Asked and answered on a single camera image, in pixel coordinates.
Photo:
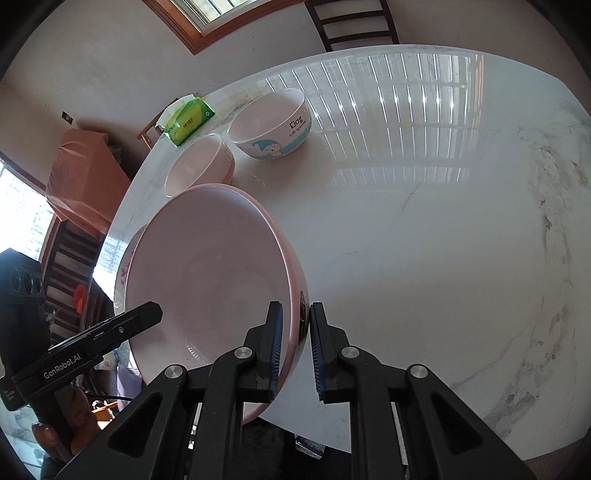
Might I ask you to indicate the small wood-framed window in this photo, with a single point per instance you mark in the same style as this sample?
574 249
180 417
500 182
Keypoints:
18 207

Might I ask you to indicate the white bowl with cartoon print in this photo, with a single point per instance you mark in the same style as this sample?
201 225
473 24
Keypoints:
277 138

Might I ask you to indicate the green tissue pack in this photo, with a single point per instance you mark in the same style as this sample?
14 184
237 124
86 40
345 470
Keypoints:
189 122

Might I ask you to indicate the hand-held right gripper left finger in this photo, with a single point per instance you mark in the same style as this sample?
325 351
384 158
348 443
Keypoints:
275 350

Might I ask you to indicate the dark wooden bench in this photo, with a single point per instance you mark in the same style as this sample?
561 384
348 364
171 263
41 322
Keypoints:
64 258

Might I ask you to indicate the light wooden chair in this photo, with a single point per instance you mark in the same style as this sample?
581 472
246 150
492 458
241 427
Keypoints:
147 131

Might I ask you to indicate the small orange-red object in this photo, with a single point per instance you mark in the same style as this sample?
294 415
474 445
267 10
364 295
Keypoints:
81 296

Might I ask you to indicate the white plate with red flowers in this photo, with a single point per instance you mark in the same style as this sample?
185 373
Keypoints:
121 286

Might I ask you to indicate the large wood-framed barred window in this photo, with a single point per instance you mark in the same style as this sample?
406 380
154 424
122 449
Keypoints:
198 39

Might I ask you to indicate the black wall plate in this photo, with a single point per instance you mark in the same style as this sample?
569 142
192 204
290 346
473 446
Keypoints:
68 118

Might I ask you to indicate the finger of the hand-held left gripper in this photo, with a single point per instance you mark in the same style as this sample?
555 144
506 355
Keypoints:
124 323

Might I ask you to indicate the dark wooden slatted chair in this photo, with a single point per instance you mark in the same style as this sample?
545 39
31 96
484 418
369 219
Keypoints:
360 39

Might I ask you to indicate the orange cloth cover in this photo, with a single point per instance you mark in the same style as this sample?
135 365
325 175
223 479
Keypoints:
83 184

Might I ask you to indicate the white bowl with pink band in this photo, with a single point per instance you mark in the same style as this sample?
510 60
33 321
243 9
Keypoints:
198 161

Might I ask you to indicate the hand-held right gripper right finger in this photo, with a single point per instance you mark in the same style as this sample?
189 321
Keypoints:
317 355

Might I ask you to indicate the large pink bowl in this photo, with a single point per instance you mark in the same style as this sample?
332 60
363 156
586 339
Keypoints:
207 277

